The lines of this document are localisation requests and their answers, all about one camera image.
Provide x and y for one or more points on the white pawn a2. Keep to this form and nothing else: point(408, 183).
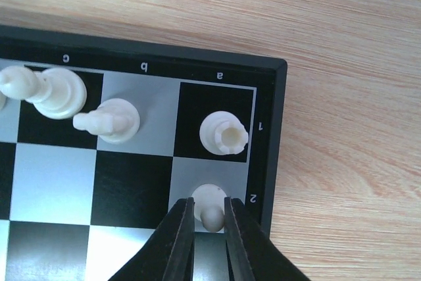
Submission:
point(209, 206)

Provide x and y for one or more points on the white bishop c1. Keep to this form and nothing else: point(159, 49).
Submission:
point(56, 93)

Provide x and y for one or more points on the white rook corner a1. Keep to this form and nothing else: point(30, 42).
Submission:
point(222, 133)

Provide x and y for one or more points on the black magnetic chess board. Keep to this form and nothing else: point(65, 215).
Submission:
point(74, 207)

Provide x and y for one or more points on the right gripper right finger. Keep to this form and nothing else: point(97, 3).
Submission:
point(251, 253)

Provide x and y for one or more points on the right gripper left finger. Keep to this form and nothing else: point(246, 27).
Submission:
point(168, 253)

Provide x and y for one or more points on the white knight b1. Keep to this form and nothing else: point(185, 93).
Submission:
point(115, 121)

